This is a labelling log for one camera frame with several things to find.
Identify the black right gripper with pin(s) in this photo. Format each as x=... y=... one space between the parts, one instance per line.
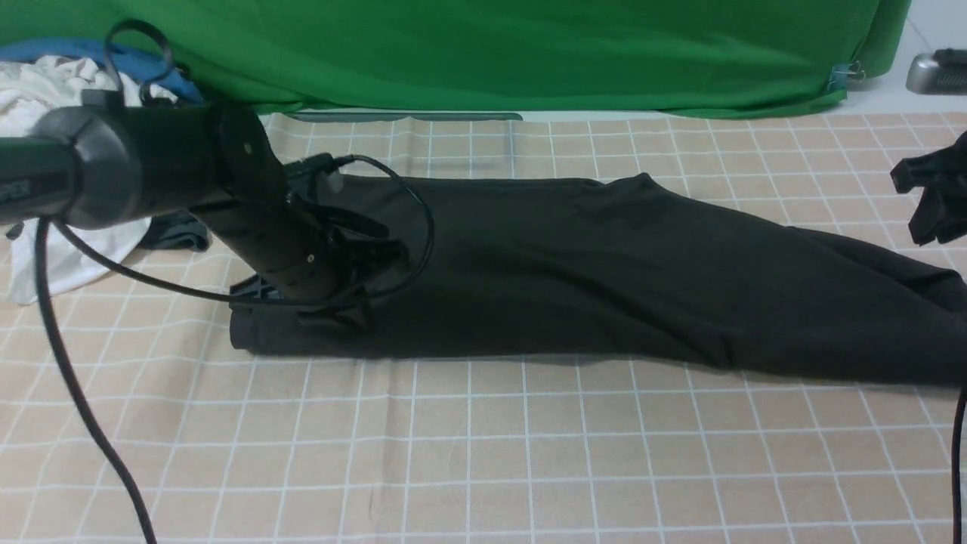
x=940 y=215

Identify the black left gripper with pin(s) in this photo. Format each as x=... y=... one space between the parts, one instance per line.
x=311 y=263

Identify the dark gray long-sleeve shirt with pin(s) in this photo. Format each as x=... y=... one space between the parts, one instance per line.
x=578 y=267

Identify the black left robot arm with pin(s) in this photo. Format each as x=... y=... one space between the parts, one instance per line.
x=92 y=168

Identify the blue binder clip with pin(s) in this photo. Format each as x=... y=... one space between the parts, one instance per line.
x=842 y=75

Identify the dark teal crumpled garment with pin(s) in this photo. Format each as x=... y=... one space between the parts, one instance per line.
x=176 y=231

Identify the beige checkered table mat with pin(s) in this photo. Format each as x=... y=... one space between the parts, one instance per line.
x=233 y=449

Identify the blue crumpled garment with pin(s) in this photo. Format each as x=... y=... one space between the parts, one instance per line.
x=128 y=60

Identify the green backdrop cloth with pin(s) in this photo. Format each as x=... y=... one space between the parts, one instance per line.
x=704 y=59

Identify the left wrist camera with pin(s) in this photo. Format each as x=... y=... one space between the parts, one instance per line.
x=315 y=178

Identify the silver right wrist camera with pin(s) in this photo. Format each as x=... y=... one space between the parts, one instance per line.
x=942 y=72

